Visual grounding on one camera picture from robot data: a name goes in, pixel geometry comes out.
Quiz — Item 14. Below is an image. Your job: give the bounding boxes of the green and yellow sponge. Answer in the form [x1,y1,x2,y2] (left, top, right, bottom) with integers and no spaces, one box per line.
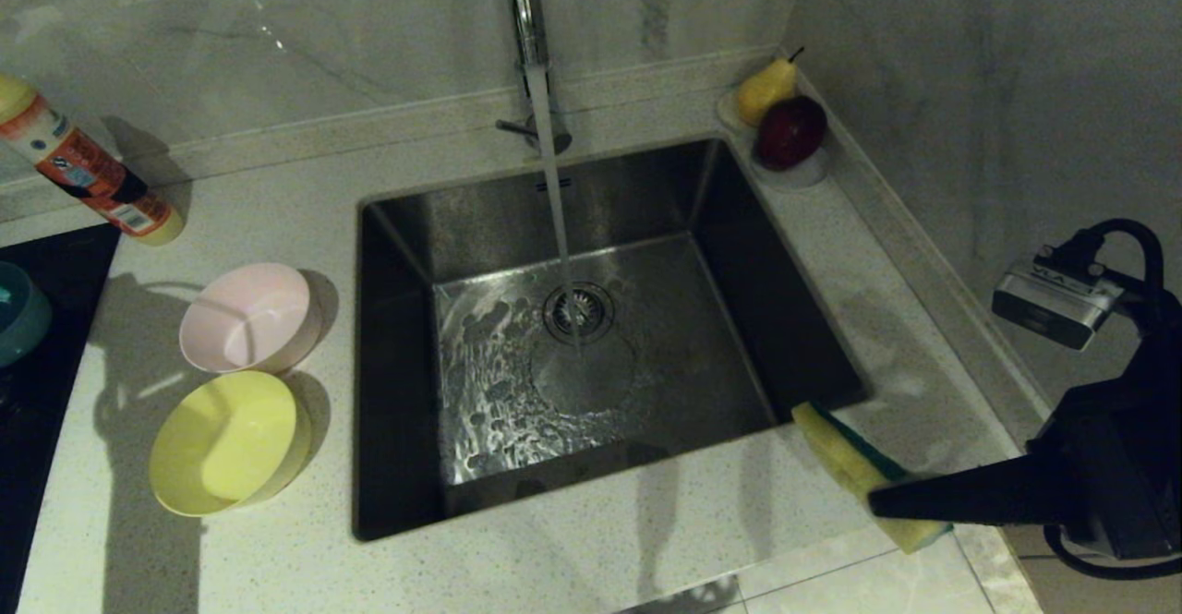
[791,400,954,555]

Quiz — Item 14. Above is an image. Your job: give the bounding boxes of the chrome faucet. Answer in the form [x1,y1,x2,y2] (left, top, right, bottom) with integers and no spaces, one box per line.
[495,0,573,158]

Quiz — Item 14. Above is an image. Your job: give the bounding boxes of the pink plastic bowl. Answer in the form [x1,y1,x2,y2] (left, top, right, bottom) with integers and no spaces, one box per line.
[178,263,324,375]

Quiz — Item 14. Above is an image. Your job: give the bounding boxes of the orange label detergent bottle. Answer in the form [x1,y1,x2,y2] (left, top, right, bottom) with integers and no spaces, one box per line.
[0,74,184,246]

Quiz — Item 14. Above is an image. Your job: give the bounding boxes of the blue plastic bowl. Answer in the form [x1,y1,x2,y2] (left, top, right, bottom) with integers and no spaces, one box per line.
[0,261,54,367]

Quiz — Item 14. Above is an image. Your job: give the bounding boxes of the stainless steel sink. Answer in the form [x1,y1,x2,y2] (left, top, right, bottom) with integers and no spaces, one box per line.
[354,138,872,541]

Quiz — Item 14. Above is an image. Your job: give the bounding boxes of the metal sink drain strainer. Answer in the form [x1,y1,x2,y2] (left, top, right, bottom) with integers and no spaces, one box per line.
[543,283,616,346]

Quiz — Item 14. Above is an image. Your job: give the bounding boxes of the light wooden cabinet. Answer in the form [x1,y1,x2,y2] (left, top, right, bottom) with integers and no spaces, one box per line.
[1002,526,1182,614]

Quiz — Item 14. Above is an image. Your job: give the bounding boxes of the white fruit tray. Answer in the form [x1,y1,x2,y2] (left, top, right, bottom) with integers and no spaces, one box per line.
[713,90,830,190]

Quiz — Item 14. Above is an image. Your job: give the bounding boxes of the dark red apple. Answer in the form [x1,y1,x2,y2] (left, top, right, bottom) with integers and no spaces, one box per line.
[754,95,828,172]

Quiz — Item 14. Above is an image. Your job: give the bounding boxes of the yellow pear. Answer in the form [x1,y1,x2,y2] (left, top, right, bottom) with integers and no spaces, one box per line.
[734,47,804,129]

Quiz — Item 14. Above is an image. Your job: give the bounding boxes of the running water stream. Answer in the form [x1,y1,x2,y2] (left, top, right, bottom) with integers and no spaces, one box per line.
[526,67,585,356]

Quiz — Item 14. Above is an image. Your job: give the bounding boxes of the yellow plastic bowl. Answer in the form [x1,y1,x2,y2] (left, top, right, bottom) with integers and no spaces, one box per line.
[148,371,313,517]

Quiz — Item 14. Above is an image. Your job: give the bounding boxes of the black induction cooktop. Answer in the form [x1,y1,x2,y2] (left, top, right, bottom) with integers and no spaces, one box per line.
[0,224,121,614]

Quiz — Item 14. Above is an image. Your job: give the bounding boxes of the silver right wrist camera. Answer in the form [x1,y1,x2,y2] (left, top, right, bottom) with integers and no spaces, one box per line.
[992,245,1126,351]

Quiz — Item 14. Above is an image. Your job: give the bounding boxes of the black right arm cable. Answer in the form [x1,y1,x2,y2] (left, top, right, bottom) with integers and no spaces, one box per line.
[1043,219,1182,582]

